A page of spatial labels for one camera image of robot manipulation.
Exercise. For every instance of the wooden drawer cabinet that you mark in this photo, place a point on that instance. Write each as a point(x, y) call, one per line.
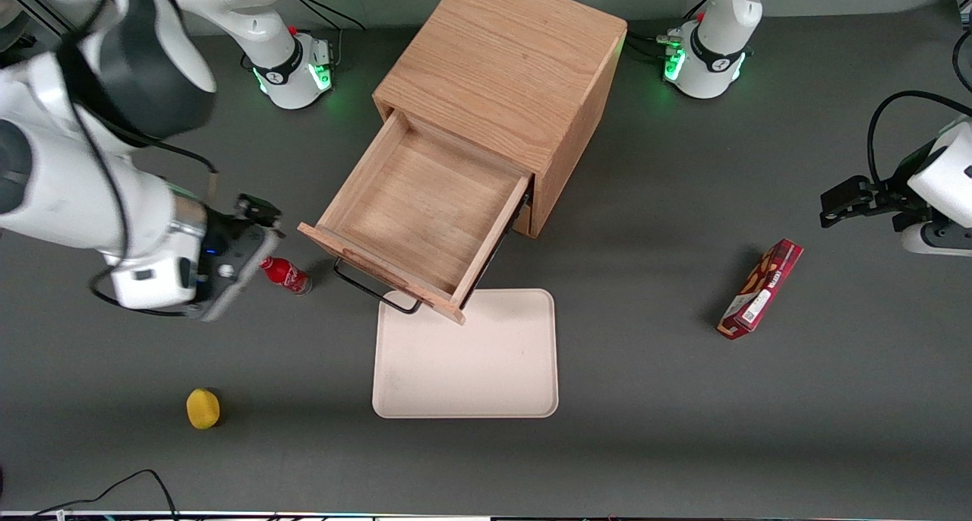
point(516, 50)

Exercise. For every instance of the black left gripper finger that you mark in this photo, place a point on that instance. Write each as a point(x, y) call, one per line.
point(847, 196)
point(900, 202)

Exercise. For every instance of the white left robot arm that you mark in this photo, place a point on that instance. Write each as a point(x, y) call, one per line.
point(714, 65)

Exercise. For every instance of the yellow lemon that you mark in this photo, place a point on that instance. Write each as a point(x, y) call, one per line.
point(203, 408)

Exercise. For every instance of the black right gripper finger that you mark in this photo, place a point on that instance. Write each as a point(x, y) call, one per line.
point(258, 211)

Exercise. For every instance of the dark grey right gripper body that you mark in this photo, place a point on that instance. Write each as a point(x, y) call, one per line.
point(225, 228)

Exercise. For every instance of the red snack box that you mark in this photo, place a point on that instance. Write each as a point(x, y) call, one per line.
point(759, 289)

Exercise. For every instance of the cream rectangular tray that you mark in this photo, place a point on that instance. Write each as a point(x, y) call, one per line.
point(471, 369)

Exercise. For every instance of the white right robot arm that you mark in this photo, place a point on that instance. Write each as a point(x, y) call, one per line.
point(61, 194)

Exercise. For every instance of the small red soda bottle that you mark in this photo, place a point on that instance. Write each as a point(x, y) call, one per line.
point(288, 276)

